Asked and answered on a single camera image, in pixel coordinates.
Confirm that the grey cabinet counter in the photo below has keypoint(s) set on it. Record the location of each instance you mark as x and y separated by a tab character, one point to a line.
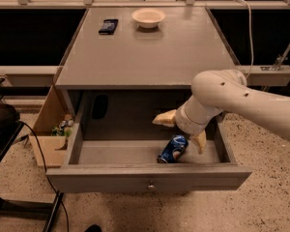
185	43

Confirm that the items in cardboard box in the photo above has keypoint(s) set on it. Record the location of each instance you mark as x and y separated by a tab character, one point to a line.
64	128

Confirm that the black shoe tip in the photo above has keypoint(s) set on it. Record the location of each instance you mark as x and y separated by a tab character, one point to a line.
93	228

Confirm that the cardboard box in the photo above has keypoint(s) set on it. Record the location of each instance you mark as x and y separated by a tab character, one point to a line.
49	150

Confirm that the black bag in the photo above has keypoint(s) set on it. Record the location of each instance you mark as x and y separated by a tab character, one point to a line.
8	116

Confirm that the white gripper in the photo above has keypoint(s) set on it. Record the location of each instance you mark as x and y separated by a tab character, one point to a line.
186	122

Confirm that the grey open top drawer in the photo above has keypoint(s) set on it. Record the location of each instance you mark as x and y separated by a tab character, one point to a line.
114	147

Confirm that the dark blue snack packet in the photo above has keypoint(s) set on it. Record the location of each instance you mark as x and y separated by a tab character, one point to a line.
108	27

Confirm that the black table at left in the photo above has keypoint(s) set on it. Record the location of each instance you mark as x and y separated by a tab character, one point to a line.
15	188

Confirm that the white bowl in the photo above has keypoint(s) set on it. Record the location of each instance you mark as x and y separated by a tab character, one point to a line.
148	18

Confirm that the round metal drawer knob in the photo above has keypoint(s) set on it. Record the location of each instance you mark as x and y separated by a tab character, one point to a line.
151	187

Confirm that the blue pepsi can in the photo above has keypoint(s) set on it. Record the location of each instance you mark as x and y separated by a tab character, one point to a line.
173	150

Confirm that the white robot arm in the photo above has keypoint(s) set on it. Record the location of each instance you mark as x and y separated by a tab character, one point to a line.
213	92

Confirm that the grey horizontal rail beam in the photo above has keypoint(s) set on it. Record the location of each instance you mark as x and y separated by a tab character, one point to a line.
44	76

